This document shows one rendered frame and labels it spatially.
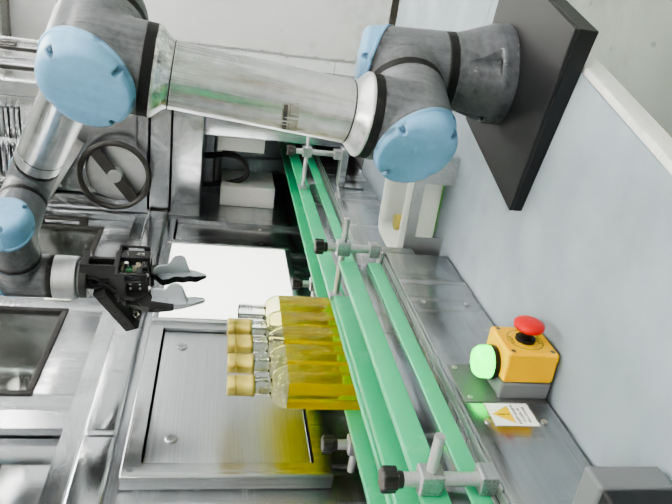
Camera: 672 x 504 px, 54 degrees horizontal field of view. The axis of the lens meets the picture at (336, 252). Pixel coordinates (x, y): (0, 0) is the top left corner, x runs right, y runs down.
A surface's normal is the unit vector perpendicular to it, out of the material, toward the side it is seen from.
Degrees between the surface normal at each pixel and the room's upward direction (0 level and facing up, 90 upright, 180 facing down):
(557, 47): 3
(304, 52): 90
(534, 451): 90
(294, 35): 90
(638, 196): 0
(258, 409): 90
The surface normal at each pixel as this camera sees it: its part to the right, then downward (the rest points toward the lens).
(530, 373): 0.14, 0.42
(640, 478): 0.14, -0.90
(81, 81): -0.07, 0.74
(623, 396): -0.98, -0.06
